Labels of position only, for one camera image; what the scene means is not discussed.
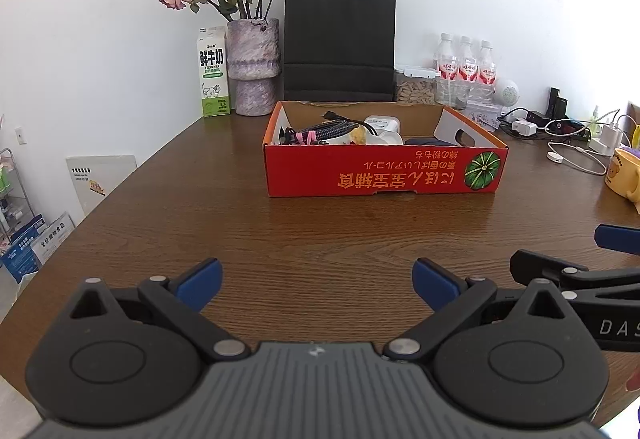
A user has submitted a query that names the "black braided cable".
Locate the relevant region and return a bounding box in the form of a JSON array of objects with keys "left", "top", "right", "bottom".
[{"left": 282, "top": 119, "right": 362, "bottom": 146}]

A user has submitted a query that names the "blue carton box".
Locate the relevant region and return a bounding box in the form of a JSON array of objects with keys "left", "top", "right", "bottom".
[{"left": 0, "top": 215, "right": 46, "bottom": 283}]

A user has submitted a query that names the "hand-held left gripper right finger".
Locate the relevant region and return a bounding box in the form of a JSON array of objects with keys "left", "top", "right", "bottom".
[{"left": 382, "top": 257, "right": 570, "bottom": 363}]

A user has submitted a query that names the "yellow cartoon mug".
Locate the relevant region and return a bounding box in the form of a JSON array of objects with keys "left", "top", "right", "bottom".
[{"left": 604, "top": 148, "right": 640, "bottom": 205}]

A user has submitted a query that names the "white printed pack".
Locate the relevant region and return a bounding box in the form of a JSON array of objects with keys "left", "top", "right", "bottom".
[{"left": 30, "top": 211, "right": 76, "bottom": 266}]

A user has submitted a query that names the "black usb cable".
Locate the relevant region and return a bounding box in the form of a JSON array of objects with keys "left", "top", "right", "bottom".
[{"left": 322, "top": 111, "right": 372, "bottom": 128}]

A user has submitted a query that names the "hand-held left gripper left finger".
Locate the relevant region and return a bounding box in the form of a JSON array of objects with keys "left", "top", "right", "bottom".
[{"left": 70, "top": 258, "right": 251, "bottom": 363}]

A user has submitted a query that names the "black paper bag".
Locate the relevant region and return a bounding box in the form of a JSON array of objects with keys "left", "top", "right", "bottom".
[{"left": 283, "top": 0, "right": 397, "bottom": 104}]

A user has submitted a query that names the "red label water bottle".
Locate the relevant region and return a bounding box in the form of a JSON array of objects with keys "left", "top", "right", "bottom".
[
  {"left": 477, "top": 40, "right": 498, "bottom": 86},
  {"left": 457, "top": 35, "right": 479, "bottom": 82},
  {"left": 437, "top": 33, "right": 460, "bottom": 80}
]

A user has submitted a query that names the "black upright device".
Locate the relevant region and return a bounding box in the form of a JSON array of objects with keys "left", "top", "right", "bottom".
[{"left": 547, "top": 88, "right": 569, "bottom": 120}]

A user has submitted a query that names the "white round speaker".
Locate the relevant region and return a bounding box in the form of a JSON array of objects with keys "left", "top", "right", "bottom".
[{"left": 495, "top": 80, "right": 521, "bottom": 108}]

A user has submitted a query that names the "white wall charger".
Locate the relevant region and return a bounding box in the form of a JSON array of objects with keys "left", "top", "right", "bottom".
[{"left": 590, "top": 119, "right": 621, "bottom": 156}]

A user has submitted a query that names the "white power adapter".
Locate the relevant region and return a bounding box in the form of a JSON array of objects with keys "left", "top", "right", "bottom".
[{"left": 364, "top": 115, "right": 401, "bottom": 135}]

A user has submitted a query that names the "white cable with round switch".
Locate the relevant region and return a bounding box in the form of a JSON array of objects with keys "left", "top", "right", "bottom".
[{"left": 547, "top": 141, "right": 609, "bottom": 178}]

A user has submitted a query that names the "orange cardboard box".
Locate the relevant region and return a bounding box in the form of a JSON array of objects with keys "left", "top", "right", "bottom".
[{"left": 263, "top": 100, "right": 510, "bottom": 198}]

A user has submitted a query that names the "clear sunflower seed container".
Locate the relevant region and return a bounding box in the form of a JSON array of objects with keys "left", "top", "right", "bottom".
[{"left": 395, "top": 65, "right": 441, "bottom": 108}]

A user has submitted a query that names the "white board with yellow print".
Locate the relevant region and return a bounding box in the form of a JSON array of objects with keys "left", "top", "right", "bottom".
[{"left": 66, "top": 155, "right": 138, "bottom": 216}]

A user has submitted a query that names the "black power strip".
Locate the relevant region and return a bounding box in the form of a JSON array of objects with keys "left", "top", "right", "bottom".
[{"left": 527, "top": 111, "right": 592, "bottom": 142}]

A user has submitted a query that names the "purple textured vase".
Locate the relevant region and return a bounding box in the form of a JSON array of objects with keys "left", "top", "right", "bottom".
[{"left": 226, "top": 18, "right": 280, "bottom": 116}]

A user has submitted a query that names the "white and green milk carton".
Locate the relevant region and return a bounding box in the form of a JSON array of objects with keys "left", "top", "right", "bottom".
[{"left": 195, "top": 25, "right": 232, "bottom": 118}]

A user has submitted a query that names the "clear glass cup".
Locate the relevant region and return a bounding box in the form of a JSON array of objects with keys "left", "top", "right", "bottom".
[{"left": 435, "top": 76, "right": 471, "bottom": 110}]

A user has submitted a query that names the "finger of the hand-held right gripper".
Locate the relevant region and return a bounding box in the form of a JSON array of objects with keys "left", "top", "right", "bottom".
[
  {"left": 594, "top": 223, "right": 640, "bottom": 256},
  {"left": 510, "top": 249, "right": 640, "bottom": 303}
]

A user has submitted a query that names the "floral patterned tin box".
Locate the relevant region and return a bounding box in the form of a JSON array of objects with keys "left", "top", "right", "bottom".
[{"left": 465, "top": 100, "right": 504, "bottom": 132}]

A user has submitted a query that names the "metal wire rack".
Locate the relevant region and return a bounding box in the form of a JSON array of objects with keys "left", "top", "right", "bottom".
[{"left": 0, "top": 149, "right": 36, "bottom": 246}]

